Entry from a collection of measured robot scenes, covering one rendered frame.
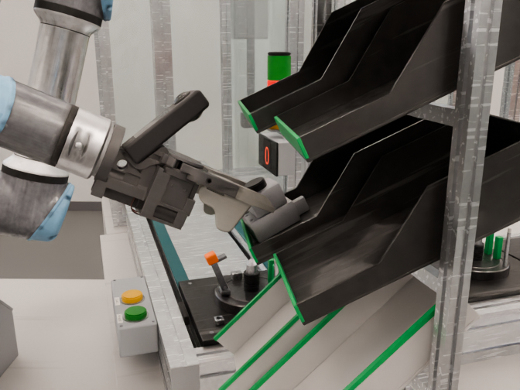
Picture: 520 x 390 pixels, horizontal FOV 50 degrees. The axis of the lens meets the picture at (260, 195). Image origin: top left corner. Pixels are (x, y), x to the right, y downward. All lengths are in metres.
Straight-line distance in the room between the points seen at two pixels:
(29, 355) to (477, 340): 0.85
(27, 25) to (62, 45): 3.80
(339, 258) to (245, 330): 0.28
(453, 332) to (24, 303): 1.05
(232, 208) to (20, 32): 4.29
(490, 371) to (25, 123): 0.89
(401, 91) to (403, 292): 0.28
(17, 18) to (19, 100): 4.23
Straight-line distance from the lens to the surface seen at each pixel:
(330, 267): 0.62
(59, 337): 1.24
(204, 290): 1.12
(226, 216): 0.67
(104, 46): 1.75
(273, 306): 0.84
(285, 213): 0.72
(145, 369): 1.10
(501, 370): 1.16
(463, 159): 0.50
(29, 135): 0.65
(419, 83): 0.51
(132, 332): 1.04
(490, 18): 0.50
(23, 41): 4.87
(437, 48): 0.52
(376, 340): 0.68
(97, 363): 1.14
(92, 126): 0.66
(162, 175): 0.66
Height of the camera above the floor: 1.46
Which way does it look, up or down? 16 degrees down
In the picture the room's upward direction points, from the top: straight up
